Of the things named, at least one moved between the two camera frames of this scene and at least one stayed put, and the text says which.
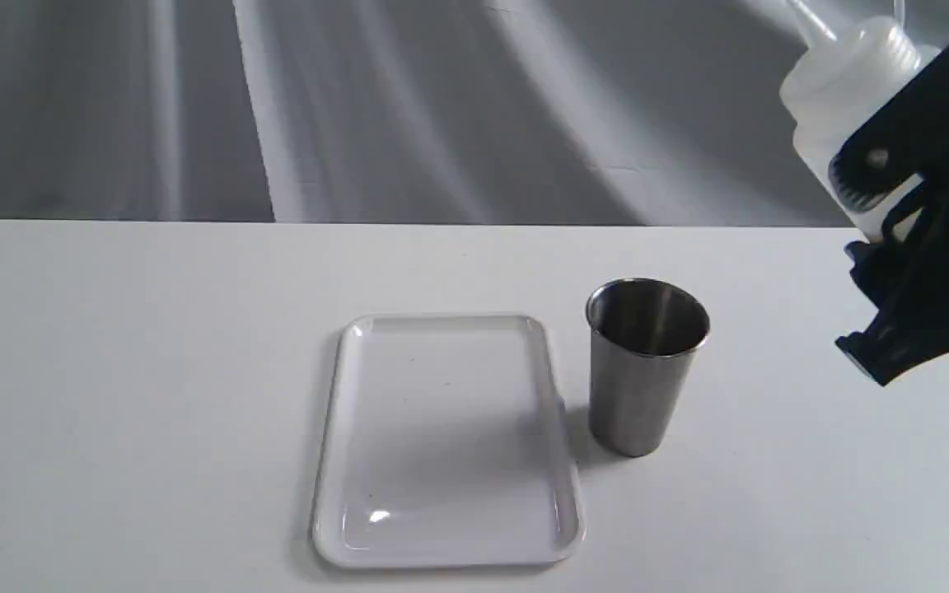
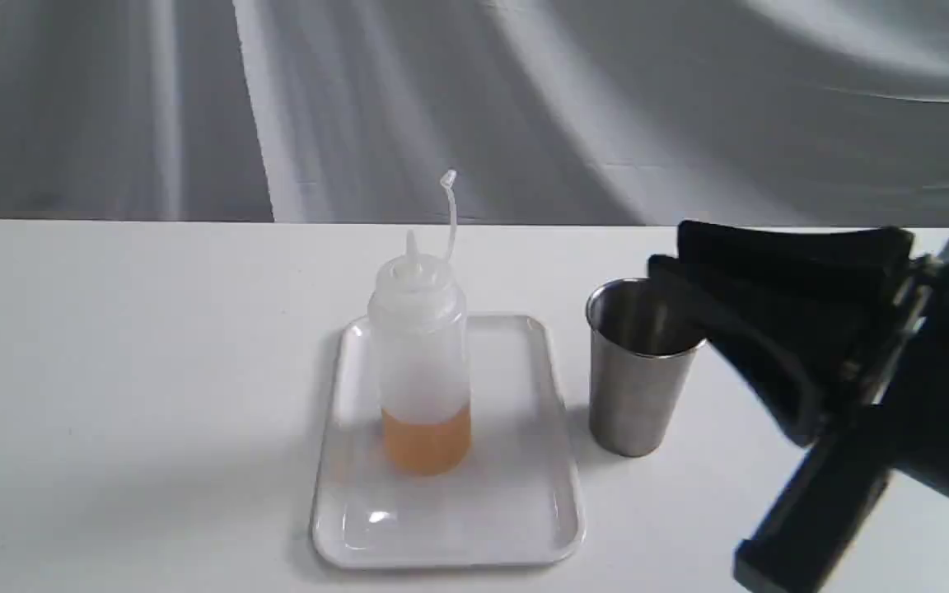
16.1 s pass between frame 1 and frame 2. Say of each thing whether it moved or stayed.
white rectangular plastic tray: stayed
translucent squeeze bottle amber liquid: moved
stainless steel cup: stayed
